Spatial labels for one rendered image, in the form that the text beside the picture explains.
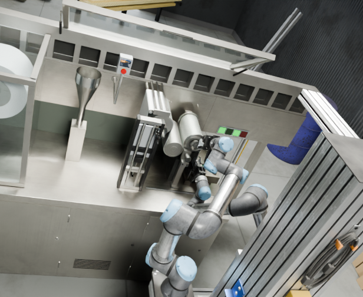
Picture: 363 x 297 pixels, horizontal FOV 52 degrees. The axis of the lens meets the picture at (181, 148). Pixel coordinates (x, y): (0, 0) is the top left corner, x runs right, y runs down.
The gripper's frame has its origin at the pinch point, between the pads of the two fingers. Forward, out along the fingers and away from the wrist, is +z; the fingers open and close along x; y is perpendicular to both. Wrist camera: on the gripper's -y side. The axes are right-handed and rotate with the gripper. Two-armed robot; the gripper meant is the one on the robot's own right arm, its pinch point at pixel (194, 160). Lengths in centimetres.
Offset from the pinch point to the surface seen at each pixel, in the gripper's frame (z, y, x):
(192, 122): 11.4, 22.3, 6.9
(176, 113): 30.0, 15.8, 13.8
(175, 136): 3.7, 14.5, 17.5
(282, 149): 174, -93, -192
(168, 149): -2.4, 7.8, 21.3
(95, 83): 2, 41, 74
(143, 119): -15, 35, 46
